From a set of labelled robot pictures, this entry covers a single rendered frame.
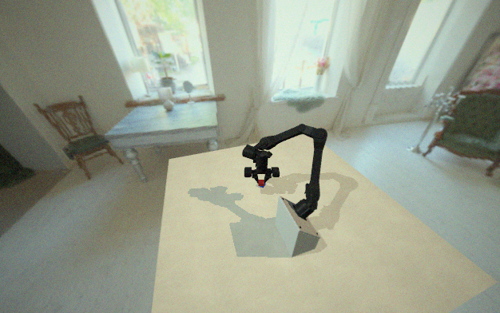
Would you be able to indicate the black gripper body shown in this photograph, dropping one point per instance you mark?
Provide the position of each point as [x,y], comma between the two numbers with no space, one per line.
[261,169]

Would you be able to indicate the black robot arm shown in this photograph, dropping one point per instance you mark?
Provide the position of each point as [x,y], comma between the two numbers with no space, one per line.
[304,207]

